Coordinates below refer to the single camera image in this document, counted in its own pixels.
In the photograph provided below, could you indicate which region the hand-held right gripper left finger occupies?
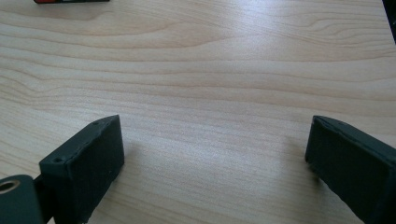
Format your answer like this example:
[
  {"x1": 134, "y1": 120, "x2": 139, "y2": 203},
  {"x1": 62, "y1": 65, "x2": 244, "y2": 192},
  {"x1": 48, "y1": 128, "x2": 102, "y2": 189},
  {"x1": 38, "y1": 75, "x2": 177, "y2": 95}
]
[{"x1": 38, "y1": 114, "x2": 125, "y2": 224}]

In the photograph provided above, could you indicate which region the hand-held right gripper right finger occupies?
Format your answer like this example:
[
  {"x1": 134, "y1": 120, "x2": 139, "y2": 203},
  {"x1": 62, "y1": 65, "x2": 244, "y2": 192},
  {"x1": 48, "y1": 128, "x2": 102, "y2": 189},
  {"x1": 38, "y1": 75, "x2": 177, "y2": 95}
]
[{"x1": 304, "y1": 115, "x2": 396, "y2": 224}]

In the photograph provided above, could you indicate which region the multicoloured puzzle cube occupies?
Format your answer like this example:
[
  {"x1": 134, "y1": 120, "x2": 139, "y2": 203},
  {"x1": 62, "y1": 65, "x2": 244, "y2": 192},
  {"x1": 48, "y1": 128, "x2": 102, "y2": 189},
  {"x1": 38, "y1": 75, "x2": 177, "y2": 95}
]
[{"x1": 33, "y1": 0, "x2": 110, "y2": 5}]

